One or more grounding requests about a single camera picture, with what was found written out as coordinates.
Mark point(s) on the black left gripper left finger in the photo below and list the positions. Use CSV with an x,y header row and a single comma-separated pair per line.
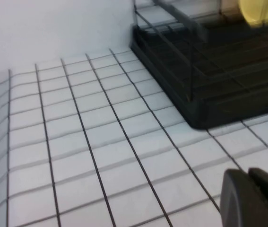
x,y
240,203

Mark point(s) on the yellow plate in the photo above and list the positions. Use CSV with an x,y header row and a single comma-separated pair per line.
x,y
254,11

